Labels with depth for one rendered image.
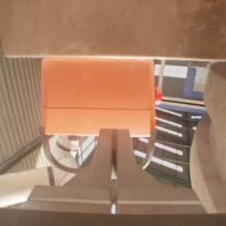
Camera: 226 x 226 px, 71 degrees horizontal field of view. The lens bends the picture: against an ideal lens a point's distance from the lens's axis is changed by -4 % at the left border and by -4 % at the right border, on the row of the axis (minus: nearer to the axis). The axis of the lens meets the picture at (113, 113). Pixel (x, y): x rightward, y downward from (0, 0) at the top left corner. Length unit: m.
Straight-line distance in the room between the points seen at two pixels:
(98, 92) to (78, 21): 0.10
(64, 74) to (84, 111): 0.06
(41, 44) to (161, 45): 0.16
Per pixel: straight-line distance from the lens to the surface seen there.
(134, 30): 0.23
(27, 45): 0.26
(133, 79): 0.25
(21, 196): 0.77
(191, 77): 5.54
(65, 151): 0.85
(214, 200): 1.24
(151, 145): 0.29
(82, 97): 0.26
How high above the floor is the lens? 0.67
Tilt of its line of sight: 24 degrees up
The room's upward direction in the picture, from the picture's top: 179 degrees counter-clockwise
